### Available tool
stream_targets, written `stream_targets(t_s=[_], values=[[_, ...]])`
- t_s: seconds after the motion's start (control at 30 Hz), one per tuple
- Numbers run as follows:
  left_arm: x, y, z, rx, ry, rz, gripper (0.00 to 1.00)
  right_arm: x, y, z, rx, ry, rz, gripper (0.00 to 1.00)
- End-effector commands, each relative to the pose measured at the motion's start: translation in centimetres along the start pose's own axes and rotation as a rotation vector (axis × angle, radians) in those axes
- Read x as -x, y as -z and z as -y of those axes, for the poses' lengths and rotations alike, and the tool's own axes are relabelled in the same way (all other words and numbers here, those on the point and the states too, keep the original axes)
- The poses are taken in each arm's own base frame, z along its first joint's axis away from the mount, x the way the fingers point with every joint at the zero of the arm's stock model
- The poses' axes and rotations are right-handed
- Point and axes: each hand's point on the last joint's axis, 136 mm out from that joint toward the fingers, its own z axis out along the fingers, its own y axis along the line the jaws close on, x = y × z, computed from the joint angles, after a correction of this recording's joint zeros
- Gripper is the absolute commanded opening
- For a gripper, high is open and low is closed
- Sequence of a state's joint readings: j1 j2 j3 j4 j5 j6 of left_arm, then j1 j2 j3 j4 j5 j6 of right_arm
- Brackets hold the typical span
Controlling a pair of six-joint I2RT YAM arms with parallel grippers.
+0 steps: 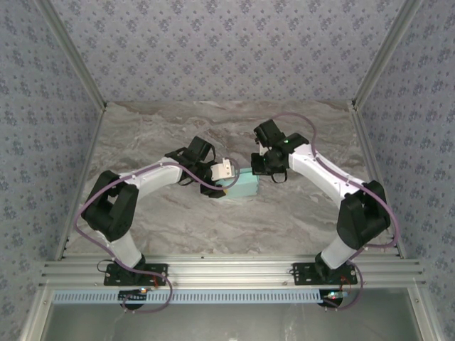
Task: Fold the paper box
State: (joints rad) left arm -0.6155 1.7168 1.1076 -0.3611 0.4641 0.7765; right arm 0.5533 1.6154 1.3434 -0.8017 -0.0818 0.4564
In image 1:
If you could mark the light blue paper box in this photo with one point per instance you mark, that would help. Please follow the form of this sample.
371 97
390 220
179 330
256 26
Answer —
245 184

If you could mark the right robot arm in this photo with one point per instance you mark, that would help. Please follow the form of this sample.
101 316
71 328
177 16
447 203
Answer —
359 220

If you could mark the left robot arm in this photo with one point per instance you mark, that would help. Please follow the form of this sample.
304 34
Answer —
113 209

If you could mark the aluminium cross beam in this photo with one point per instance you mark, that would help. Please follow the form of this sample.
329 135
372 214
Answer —
227 271

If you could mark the black controller board with LED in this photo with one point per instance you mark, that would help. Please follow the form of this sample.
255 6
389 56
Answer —
133 295
334 295

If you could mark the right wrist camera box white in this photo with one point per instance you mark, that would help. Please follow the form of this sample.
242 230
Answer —
261 147

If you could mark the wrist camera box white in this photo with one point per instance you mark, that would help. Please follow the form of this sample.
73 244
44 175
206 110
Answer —
222 170
261 147

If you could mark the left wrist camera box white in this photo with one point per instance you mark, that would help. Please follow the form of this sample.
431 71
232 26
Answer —
222 170

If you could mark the aluminium side rail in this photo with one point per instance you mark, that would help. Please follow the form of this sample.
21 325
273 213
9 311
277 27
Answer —
85 160
369 149

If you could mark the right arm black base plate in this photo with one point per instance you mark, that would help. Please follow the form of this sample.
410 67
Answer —
305 275

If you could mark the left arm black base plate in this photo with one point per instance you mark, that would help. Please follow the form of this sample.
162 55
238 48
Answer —
117 278

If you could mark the aluminium frame post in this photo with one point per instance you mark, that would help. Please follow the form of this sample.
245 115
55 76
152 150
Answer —
71 53
387 53

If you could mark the aluminium frame leg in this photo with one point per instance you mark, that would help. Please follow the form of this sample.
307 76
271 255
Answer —
423 316
35 316

